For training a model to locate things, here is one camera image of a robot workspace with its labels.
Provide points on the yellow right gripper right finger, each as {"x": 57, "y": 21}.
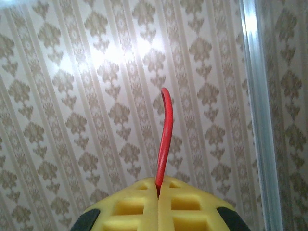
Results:
{"x": 166, "y": 209}

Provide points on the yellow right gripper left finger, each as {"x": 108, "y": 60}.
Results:
{"x": 151, "y": 207}

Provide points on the aluminium frame post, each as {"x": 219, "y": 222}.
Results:
{"x": 257, "y": 96}

